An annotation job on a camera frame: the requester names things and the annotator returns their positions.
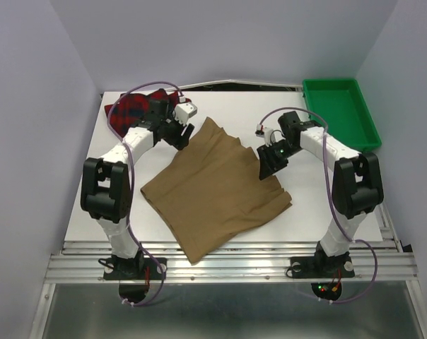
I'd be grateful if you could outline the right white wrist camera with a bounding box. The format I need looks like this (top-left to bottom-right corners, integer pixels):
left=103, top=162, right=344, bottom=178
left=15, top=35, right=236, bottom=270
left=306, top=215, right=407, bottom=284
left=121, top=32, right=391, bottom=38
left=255, top=124, right=277, bottom=146

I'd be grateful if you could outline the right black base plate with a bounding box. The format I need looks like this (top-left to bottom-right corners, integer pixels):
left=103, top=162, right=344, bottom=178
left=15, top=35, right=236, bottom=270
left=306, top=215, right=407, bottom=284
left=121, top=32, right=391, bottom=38
left=286, top=256, right=355, bottom=280

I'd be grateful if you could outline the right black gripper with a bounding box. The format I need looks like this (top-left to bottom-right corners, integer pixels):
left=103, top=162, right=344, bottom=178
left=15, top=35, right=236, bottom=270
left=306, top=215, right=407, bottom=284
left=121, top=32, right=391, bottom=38
left=256, top=139, right=300, bottom=180

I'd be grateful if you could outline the red plaid skirt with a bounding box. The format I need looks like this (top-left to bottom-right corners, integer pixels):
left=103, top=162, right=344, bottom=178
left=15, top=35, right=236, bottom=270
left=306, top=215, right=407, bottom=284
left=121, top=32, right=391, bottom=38
left=105, top=89, right=181, bottom=143

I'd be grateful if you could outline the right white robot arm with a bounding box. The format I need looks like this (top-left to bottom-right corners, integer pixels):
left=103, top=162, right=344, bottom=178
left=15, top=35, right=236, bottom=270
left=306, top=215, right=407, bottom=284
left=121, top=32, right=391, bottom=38
left=255, top=107, right=384, bottom=275

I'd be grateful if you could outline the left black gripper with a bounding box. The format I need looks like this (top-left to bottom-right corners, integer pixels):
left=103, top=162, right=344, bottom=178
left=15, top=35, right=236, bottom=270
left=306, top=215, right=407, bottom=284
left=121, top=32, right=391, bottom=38
left=160, top=109, right=194, bottom=151

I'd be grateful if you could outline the green plastic bin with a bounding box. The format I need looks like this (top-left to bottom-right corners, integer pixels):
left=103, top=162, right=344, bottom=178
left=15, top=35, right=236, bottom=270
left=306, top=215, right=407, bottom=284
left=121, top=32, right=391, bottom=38
left=303, top=78, right=382, bottom=152

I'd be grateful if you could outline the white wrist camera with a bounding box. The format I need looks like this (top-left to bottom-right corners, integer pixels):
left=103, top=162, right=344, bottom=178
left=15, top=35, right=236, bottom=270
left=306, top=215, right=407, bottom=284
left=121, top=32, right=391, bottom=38
left=174, top=102, right=197, bottom=126
left=255, top=124, right=277, bottom=146

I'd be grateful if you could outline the tan brown skirt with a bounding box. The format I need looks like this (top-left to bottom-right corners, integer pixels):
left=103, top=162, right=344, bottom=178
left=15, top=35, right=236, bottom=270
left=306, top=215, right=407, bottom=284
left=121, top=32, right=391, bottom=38
left=141, top=118, right=292, bottom=264

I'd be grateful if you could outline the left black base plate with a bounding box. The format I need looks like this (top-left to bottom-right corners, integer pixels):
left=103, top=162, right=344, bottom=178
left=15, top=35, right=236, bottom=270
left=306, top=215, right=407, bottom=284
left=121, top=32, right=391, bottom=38
left=103, top=257, right=167, bottom=281

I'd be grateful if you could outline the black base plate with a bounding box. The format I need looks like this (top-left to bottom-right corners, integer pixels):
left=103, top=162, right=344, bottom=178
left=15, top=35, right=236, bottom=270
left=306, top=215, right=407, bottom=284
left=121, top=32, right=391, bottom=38
left=286, top=256, right=355, bottom=280
left=103, top=257, right=167, bottom=281

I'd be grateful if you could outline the aluminium rail frame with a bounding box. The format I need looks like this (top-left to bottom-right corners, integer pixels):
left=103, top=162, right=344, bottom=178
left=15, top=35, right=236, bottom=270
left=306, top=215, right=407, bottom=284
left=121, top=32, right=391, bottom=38
left=29, top=151, right=427, bottom=339

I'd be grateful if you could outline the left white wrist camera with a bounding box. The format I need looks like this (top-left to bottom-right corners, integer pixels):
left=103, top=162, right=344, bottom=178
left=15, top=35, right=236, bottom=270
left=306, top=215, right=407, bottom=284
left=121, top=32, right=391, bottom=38
left=174, top=102, right=197, bottom=126

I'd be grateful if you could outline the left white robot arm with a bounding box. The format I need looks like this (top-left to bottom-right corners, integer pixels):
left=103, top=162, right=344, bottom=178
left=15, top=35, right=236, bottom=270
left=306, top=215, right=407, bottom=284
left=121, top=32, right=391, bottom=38
left=81, top=100, right=197, bottom=280

